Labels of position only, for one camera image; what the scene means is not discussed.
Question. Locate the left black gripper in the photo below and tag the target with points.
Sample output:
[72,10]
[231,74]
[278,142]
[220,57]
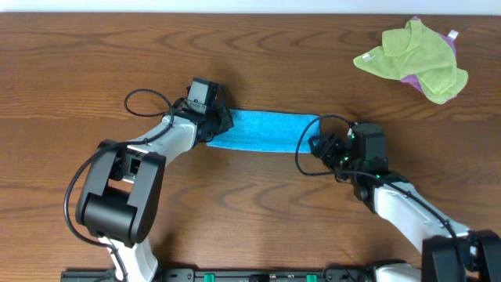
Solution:
[218,122]

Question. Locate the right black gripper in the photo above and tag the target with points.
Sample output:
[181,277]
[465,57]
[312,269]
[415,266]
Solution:
[326,147]

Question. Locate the blue microfiber cloth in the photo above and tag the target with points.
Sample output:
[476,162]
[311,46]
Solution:
[268,132]

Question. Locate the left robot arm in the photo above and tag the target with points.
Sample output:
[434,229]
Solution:
[119,199]

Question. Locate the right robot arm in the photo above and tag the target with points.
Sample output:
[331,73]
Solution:
[449,250]

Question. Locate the purple microfiber cloth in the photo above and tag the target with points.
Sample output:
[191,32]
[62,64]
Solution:
[432,66]

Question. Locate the green microfiber cloth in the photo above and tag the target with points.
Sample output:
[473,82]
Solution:
[388,60]

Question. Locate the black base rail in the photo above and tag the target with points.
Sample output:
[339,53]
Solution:
[328,275]

